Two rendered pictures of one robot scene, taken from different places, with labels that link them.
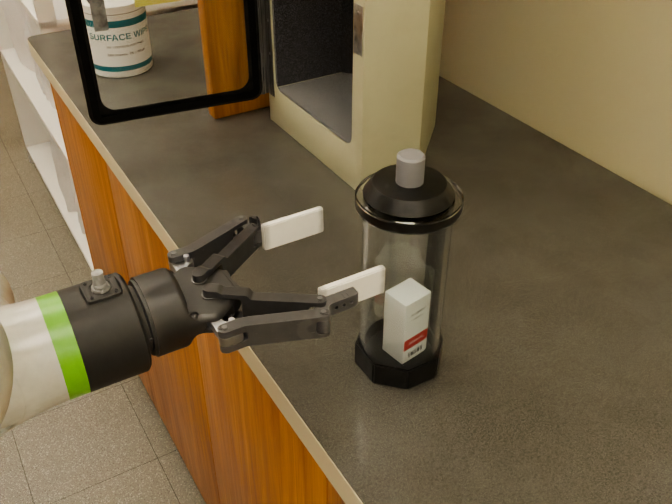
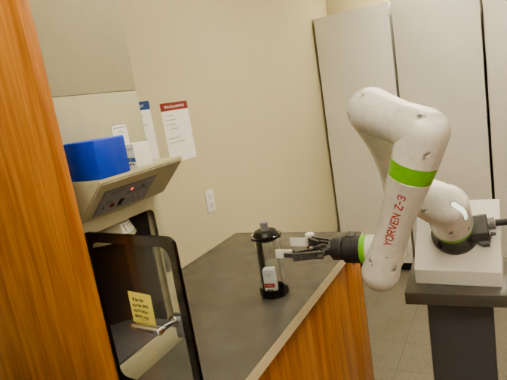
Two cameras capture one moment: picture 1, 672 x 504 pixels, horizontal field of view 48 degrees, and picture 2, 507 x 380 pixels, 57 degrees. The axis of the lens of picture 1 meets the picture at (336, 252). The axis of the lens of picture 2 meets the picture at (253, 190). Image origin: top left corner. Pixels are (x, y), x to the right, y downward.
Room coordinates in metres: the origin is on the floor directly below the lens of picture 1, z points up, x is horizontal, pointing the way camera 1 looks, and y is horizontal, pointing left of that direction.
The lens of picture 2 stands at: (1.47, 1.29, 1.63)
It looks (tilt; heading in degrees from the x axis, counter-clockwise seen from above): 11 degrees down; 239
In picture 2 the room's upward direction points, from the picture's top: 9 degrees counter-clockwise
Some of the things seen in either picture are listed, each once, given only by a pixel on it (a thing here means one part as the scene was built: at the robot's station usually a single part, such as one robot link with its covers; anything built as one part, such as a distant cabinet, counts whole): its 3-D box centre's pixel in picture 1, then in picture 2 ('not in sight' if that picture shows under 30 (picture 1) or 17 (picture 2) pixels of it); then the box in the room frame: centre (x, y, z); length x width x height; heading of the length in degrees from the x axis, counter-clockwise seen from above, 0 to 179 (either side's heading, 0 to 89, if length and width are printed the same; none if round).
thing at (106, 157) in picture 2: not in sight; (97, 157); (1.20, 0.14, 1.55); 0.10 x 0.10 x 0.09; 31
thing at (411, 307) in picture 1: (403, 278); (269, 262); (0.64, -0.07, 1.06); 0.11 x 0.11 x 0.21
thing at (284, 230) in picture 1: (293, 227); (284, 253); (0.65, 0.04, 1.12); 0.07 x 0.01 x 0.03; 120
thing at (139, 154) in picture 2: not in sight; (137, 154); (1.08, 0.07, 1.54); 0.05 x 0.05 x 0.06; 14
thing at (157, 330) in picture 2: not in sight; (153, 324); (1.21, 0.35, 1.20); 0.10 x 0.05 x 0.03; 113
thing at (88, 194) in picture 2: not in sight; (132, 187); (1.12, 0.09, 1.46); 0.32 x 0.12 x 0.10; 31
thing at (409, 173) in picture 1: (409, 183); (265, 231); (0.64, -0.07, 1.18); 0.09 x 0.09 x 0.07
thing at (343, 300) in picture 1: (337, 309); not in sight; (0.52, 0.00, 1.12); 0.05 x 0.03 x 0.01; 120
